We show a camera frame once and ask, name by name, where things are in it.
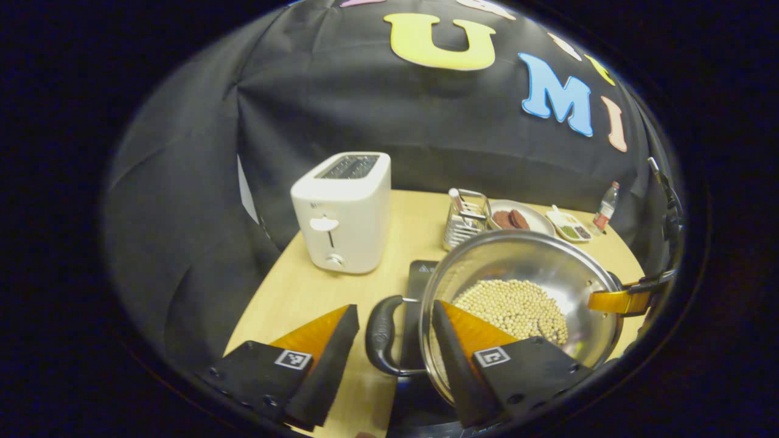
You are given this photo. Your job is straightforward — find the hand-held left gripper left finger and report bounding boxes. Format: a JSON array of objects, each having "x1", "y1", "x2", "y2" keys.
[{"x1": 197, "y1": 304, "x2": 361, "y2": 432}]

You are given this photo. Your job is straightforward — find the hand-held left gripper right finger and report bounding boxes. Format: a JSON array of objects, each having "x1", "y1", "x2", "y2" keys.
[{"x1": 431, "y1": 300, "x2": 592, "y2": 429}]

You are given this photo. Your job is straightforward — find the stainless steel pot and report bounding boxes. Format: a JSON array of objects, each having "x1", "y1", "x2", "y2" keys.
[{"x1": 365, "y1": 229, "x2": 626, "y2": 409}]

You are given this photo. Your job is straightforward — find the black induction cooktop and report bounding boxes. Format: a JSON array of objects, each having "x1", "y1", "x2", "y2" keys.
[{"x1": 389, "y1": 260, "x2": 506, "y2": 438}]

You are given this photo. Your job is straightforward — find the clear plastic water bottle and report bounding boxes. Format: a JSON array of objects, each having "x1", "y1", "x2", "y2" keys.
[{"x1": 593, "y1": 180, "x2": 621, "y2": 235}]

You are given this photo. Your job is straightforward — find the pile of soybeans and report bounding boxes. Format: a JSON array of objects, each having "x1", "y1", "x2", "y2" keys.
[{"x1": 453, "y1": 279, "x2": 569, "y2": 347}]

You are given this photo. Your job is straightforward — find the white divided dish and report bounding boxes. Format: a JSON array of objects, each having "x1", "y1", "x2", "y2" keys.
[{"x1": 545, "y1": 204, "x2": 593, "y2": 243}]

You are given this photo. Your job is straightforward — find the white round plate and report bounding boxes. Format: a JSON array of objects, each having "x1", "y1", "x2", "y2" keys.
[{"x1": 486, "y1": 199, "x2": 556, "y2": 238}]

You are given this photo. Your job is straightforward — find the white toaster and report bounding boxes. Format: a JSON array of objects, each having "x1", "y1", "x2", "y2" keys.
[{"x1": 290, "y1": 151, "x2": 392, "y2": 275}]

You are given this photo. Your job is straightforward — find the black backdrop cloth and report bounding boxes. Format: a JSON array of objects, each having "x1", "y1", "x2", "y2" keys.
[{"x1": 103, "y1": 0, "x2": 676, "y2": 366}]

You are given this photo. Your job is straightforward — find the metal wire basket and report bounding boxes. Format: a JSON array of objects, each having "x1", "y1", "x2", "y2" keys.
[{"x1": 442, "y1": 188, "x2": 493, "y2": 252}]

